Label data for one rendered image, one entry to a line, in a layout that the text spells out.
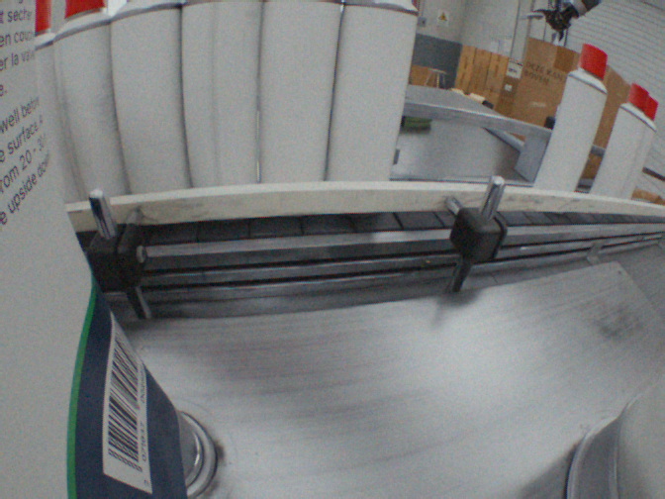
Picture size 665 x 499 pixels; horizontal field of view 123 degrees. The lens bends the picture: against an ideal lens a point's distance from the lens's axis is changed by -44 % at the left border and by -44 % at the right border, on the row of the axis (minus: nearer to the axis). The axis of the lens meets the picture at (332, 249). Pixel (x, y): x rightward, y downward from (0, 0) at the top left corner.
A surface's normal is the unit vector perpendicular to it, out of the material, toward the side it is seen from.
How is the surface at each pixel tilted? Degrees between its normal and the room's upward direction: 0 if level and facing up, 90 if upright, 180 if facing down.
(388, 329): 0
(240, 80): 90
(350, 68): 90
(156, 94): 90
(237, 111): 90
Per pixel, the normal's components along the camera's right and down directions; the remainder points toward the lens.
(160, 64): 0.80, 0.44
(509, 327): 0.09, -0.77
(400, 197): 0.21, 0.64
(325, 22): 0.62, 0.55
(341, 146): -0.60, 0.47
